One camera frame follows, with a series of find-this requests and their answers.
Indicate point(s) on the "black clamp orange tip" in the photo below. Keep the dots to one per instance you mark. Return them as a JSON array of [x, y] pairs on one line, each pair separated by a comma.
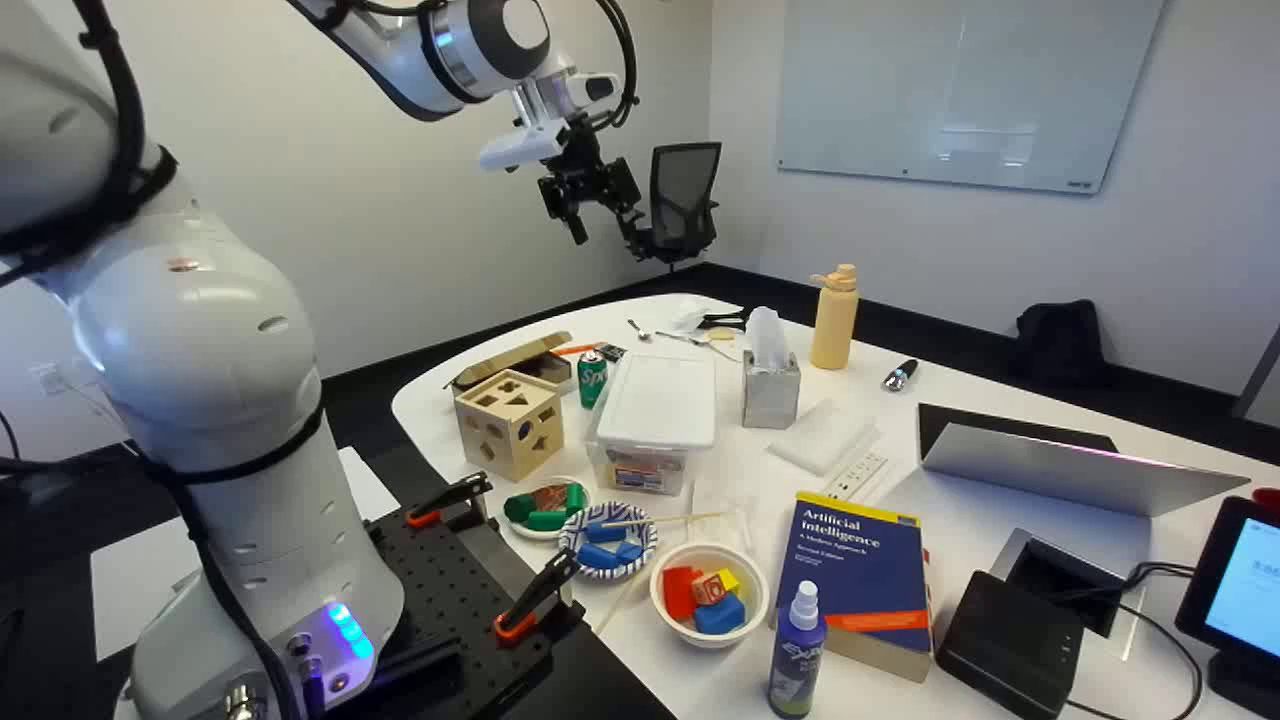
[[537, 597], [449, 500]]

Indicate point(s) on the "grey tissue box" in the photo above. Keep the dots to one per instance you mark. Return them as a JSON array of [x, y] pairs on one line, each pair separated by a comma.
[[769, 387]]

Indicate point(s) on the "black bag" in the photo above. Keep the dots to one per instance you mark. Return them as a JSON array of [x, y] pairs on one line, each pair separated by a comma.
[[1060, 345]]

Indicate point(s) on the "black office chair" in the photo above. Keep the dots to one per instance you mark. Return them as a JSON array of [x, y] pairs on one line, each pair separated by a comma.
[[681, 192]]

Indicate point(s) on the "red object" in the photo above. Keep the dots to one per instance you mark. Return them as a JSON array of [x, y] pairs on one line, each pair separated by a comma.
[[1267, 500]]

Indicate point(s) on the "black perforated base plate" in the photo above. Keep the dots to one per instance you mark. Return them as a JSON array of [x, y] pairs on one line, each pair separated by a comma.
[[462, 595]]

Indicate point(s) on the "blue book orange stripe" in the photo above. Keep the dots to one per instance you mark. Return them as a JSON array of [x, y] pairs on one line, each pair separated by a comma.
[[860, 572]]

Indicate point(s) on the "clear plastic box white lid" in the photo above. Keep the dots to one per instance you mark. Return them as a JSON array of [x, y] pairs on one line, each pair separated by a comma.
[[656, 406]]

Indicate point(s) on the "wooden shape sorter box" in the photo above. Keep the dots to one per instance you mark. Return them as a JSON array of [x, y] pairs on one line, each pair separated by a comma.
[[508, 427]]

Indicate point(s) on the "orange toy block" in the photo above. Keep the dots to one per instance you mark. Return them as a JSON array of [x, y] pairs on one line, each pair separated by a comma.
[[706, 585]]

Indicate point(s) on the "white plate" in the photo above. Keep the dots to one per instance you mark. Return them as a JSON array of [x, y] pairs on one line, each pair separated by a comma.
[[513, 528]]

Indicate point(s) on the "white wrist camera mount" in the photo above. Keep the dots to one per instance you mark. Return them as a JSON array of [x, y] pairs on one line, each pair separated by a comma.
[[521, 144]]

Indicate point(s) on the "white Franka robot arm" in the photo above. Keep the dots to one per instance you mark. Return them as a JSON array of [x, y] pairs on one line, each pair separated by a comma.
[[202, 345]]

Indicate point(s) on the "blue toy block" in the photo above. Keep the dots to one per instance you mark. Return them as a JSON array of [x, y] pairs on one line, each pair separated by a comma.
[[723, 612]]

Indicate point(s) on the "white folded cloth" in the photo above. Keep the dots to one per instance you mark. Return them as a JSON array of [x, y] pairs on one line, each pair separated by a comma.
[[822, 437]]

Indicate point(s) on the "beige drink bottle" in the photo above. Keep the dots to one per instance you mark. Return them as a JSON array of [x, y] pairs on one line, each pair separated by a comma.
[[836, 320]]

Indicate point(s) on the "black framed tablet screen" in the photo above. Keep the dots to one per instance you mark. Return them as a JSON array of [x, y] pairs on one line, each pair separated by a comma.
[[1247, 585]]

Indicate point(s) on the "small green toy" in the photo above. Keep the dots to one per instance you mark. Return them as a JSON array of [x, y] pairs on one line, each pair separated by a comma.
[[591, 383]]

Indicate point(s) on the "green toy food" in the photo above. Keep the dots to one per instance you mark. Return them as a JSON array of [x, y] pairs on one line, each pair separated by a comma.
[[545, 504]]

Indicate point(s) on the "blue spray bottle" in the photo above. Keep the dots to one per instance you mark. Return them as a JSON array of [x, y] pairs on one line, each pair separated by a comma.
[[799, 653]]

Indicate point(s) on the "glass whiteboard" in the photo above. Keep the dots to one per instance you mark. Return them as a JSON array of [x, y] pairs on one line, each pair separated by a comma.
[[966, 86]]

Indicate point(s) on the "black electronics box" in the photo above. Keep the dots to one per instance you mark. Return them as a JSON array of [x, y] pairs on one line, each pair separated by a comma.
[[1009, 643]]

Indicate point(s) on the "yellow toy block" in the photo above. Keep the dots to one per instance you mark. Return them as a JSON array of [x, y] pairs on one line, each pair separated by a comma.
[[729, 582]]

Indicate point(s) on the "red toy block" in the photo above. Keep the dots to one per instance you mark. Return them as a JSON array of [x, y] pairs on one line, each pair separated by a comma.
[[678, 595]]

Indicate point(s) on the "white bowl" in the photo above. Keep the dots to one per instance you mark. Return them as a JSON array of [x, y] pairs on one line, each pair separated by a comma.
[[674, 627]]

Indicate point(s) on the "black marker pen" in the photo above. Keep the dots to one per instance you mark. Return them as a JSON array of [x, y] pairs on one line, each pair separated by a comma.
[[896, 373]]

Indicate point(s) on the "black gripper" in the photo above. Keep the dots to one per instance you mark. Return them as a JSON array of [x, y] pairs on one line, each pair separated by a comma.
[[587, 168]]

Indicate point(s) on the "silver laptop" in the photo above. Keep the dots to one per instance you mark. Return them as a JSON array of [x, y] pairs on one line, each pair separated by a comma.
[[1065, 472]]

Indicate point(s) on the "white remote control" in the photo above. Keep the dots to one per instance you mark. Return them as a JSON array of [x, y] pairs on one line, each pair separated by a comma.
[[856, 472]]

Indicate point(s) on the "orange small tool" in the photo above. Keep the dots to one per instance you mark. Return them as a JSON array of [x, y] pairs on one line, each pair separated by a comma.
[[587, 348]]

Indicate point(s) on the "blue patterned bowl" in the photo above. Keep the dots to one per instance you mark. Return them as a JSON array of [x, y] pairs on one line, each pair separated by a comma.
[[606, 544]]

